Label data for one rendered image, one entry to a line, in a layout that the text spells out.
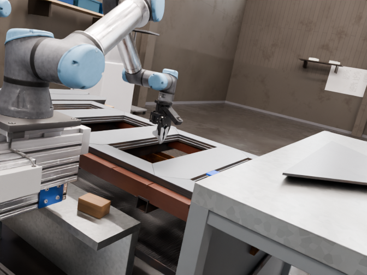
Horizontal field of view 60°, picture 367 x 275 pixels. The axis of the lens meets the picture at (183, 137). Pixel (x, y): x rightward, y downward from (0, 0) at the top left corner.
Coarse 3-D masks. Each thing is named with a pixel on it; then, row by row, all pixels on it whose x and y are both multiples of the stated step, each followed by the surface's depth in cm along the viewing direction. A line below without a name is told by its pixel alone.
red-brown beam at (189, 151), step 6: (120, 126) 212; (126, 126) 209; (132, 126) 206; (168, 144) 192; (174, 144) 189; (180, 144) 187; (186, 144) 186; (180, 150) 187; (186, 150) 185; (192, 150) 182; (198, 150) 180; (204, 150) 179
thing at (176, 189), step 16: (112, 144) 144; (128, 144) 152; (144, 144) 161; (192, 144) 180; (208, 144) 176; (112, 160) 127; (240, 160) 156; (144, 176) 118; (176, 192) 110; (192, 192) 107
